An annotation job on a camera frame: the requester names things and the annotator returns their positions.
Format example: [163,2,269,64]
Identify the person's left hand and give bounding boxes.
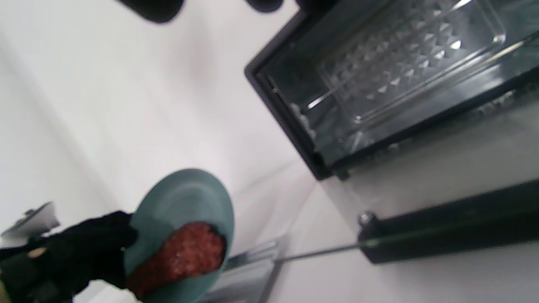
[0,210,139,303]

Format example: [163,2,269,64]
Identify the person's right hand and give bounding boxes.
[116,0,285,24]

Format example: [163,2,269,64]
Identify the brown steak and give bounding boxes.
[126,222,228,301]

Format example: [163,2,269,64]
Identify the teal plate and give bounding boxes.
[124,168,234,303]

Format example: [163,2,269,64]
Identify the red oven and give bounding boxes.
[244,0,539,266]

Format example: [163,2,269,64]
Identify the metal baking tray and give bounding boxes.
[198,238,291,303]

